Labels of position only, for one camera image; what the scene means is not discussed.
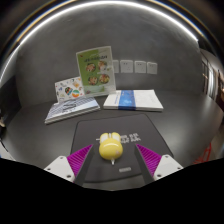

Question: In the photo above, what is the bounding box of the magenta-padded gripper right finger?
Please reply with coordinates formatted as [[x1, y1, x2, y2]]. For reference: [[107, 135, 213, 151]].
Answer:
[[133, 143, 185, 185]]

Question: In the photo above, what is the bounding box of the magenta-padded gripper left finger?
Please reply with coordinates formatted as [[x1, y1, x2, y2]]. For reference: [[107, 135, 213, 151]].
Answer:
[[43, 143, 96, 187]]

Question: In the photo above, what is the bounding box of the yellow computer mouse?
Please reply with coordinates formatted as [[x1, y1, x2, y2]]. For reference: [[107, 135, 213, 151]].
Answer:
[[98, 131, 124, 166]]

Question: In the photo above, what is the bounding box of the black mouse pad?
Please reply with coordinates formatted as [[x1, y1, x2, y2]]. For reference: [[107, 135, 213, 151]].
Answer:
[[69, 113, 174, 184]]

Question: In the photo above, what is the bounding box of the striped cover book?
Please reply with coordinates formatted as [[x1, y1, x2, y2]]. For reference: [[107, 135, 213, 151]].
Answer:
[[44, 96, 101, 125]]

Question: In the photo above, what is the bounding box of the white book with blue band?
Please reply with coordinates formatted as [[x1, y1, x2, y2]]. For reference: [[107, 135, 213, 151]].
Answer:
[[102, 88, 165, 112]]

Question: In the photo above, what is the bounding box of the white card with colourful stickers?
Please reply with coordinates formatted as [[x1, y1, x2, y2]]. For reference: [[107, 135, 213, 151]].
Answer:
[[54, 76, 86, 104]]

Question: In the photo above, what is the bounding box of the green flyer in clear stand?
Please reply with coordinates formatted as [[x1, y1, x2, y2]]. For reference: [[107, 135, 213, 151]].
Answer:
[[75, 45, 117, 99]]

